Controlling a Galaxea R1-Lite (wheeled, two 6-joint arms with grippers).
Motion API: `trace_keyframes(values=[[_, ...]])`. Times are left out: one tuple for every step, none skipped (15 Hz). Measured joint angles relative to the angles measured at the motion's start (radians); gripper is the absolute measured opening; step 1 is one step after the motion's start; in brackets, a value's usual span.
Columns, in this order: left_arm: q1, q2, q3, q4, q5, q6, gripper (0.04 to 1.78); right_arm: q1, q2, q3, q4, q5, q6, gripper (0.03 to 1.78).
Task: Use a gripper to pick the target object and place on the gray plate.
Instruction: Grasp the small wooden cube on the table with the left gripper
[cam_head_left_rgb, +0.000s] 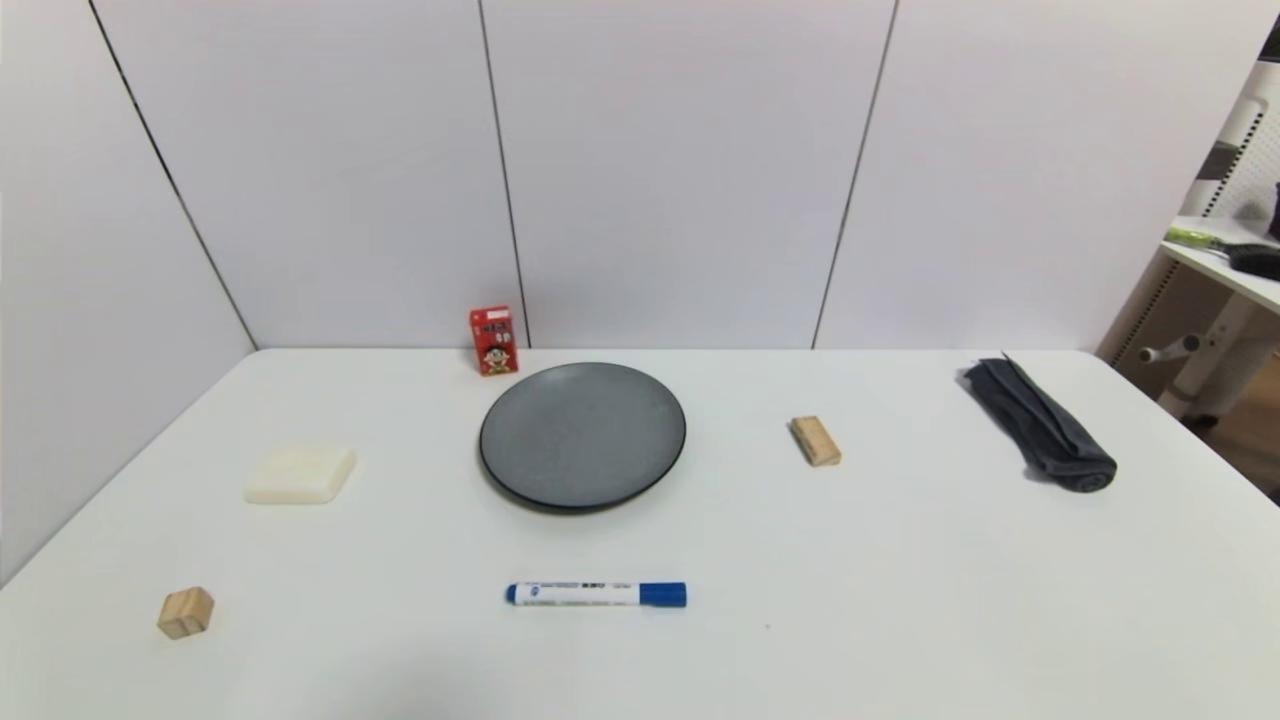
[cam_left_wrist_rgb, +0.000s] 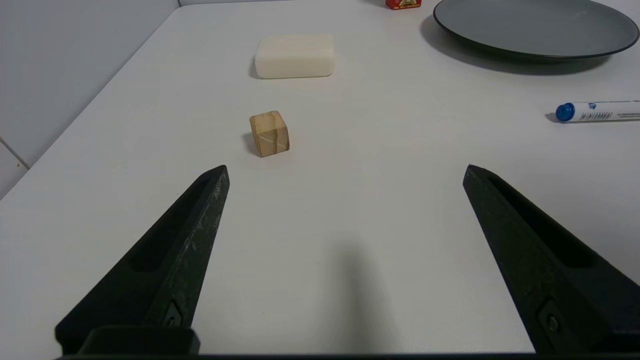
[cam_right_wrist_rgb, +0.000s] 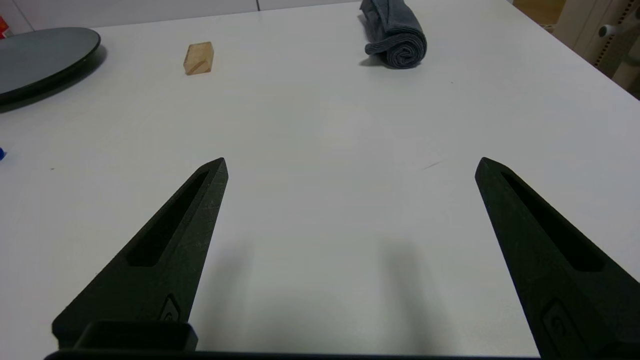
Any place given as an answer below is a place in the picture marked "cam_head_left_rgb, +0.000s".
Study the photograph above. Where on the small wooden cube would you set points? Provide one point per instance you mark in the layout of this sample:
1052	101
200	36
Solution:
185	612

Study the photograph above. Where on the gray round plate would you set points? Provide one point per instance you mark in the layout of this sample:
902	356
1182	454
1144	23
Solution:
582	434

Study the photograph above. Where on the black brush object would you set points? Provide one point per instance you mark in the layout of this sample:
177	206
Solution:
1256	262

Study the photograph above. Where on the red milk carton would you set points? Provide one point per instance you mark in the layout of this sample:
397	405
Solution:
494	342

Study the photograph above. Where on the rectangular wooden block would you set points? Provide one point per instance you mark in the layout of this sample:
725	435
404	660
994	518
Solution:
816	441

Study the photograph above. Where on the blue white marker pen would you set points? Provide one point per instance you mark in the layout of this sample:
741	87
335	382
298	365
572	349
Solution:
590	594

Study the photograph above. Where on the white soap block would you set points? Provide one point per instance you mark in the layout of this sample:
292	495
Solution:
300	474

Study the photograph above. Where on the rolled dark gray towel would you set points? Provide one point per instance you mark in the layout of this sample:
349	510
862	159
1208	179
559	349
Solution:
1045	427

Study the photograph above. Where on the white side desk top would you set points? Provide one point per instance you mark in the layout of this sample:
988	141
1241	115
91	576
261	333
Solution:
1245	285

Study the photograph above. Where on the white pegboard panel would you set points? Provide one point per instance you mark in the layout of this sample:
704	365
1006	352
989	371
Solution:
1255	140

